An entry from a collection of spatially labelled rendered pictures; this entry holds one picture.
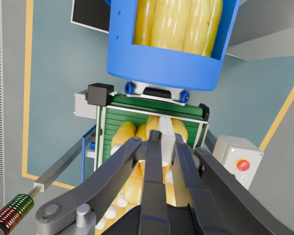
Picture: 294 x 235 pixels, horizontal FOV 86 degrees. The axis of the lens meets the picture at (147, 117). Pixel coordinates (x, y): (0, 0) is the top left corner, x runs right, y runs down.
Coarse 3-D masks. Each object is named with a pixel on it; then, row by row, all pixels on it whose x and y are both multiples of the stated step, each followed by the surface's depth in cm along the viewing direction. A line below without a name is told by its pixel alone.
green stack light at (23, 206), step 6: (18, 198) 47; (24, 198) 48; (30, 198) 49; (12, 204) 45; (18, 204) 46; (24, 204) 47; (30, 204) 48; (18, 210) 45; (24, 210) 46; (24, 216) 47
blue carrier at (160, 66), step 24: (120, 0) 29; (240, 0) 33; (120, 24) 30; (120, 48) 31; (144, 48) 28; (216, 48) 41; (120, 72) 32; (144, 72) 29; (168, 72) 28; (192, 72) 29; (216, 72) 33
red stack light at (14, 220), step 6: (0, 210) 44; (6, 210) 43; (12, 210) 44; (0, 216) 42; (6, 216) 42; (12, 216) 43; (18, 216) 44; (6, 222) 41; (12, 222) 42; (18, 222) 45; (12, 228) 42
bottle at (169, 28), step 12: (156, 0) 30; (168, 0) 28; (180, 0) 28; (156, 12) 30; (168, 12) 29; (180, 12) 29; (156, 24) 30; (168, 24) 29; (180, 24) 30; (156, 36) 31; (168, 36) 30; (180, 36) 31; (168, 48) 31; (180, 48) 32
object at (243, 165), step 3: (240, 162) 46; (243, 162) 46; (246, 162) 46; (237, 165) 47; (240, 165) 47; (243, 165) 46; (246, 165) 46; (249, 165) 46; (240, 168) 47; (243, 168) 47; (246, 168) 47
